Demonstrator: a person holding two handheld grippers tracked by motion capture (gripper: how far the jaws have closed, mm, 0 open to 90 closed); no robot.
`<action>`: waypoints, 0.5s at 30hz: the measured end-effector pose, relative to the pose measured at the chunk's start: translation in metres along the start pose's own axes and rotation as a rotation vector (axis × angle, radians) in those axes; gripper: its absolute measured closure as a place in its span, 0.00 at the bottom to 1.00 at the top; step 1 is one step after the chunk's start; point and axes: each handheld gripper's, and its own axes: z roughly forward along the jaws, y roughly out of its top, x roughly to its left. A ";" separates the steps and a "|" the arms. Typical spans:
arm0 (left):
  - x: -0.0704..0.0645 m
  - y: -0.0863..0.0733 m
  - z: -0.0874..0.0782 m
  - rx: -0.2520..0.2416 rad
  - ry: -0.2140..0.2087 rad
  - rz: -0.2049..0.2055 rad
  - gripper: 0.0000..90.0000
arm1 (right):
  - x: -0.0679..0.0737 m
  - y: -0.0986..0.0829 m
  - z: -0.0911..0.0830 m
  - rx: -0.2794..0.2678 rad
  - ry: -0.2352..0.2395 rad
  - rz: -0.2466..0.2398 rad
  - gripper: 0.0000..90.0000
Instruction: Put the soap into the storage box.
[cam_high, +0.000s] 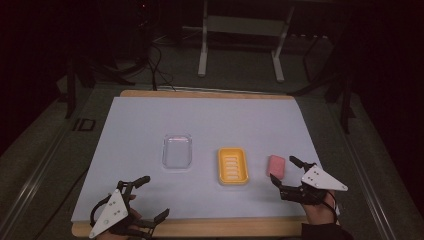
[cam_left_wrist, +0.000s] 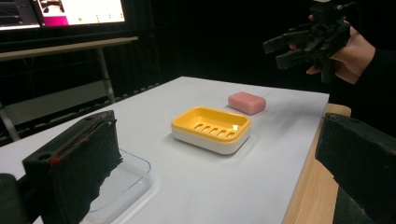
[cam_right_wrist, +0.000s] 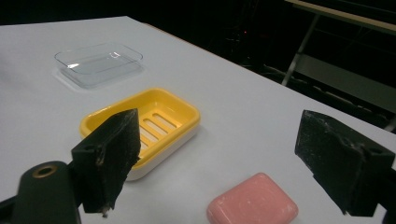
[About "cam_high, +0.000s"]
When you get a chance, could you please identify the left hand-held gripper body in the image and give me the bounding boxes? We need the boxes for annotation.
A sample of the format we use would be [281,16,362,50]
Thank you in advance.
[88,180,158,240]

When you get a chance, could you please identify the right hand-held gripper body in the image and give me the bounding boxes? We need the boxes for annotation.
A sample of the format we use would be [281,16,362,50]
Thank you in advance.
[279,163,349,206]

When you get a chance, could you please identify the pink soap bar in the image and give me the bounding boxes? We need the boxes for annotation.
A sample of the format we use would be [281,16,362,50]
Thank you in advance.
[265,154,287,178]

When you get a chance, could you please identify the clear plastic soap box lid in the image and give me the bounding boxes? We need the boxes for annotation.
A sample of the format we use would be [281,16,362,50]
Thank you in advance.
[161,133,193,171]

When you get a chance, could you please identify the yellow soap dish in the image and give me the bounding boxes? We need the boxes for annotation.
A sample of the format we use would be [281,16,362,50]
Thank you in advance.
[217,147,250,186]

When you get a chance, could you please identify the person's left hand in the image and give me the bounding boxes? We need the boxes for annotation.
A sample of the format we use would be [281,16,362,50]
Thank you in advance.
[95,194,148,240]

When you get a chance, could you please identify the person's right hand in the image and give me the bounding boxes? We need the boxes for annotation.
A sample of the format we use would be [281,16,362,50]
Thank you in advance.
[300,192,338,227]

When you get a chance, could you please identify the black metal stand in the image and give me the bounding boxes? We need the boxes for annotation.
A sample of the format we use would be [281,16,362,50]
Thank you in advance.
[64,54,136,120]
[287,33,357,135]

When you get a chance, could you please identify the white table mat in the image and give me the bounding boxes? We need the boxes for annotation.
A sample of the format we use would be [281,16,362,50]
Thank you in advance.
[70,96,341,224]

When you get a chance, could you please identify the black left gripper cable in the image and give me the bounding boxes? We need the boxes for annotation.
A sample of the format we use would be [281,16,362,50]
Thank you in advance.
[89,194,113,228]

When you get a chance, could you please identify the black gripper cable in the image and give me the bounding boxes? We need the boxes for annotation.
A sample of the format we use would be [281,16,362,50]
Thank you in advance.
[89,194,113,228]
[327,191,339,224]

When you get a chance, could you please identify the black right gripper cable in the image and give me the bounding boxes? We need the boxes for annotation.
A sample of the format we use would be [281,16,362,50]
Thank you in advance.
[327,191,339,224]

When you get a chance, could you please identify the black floor cables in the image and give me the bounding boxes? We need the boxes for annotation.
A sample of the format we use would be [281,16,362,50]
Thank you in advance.
[145,42,177,92]

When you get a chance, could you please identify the silver metal rail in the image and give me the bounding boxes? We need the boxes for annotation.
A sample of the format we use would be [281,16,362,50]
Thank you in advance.
[155,85,269,95]

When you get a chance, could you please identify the white metal desk frame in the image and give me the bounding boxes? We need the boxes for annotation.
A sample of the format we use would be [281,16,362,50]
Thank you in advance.
[181,0,296,84]

